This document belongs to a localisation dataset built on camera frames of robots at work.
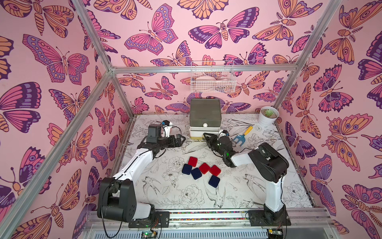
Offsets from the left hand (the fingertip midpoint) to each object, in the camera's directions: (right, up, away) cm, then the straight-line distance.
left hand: (180, 137), depth 86 cm
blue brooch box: (+3, -19, +4) cm, 20 cm away
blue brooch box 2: (+9, -22, +4) cm, 24 cm away
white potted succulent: (+61, +14, +20) cm, 65 cm away
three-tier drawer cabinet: (+16, +14, +26) cm, 34 cm away
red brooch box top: (+7, -16, +7) cm, 19 cm away
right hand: (+11, 0, +6) cm, 13 cm away
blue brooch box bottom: (+20, -25, 0) cm, 32 cm away
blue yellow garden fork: (+42, -2, +20) cm, 46 cm away
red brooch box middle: (+14, -19, +4) cm, 24 cm away
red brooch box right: (+21, -20, +4) cm, 29 cm away
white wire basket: (+20, +38, +8) cm, 44 cm away
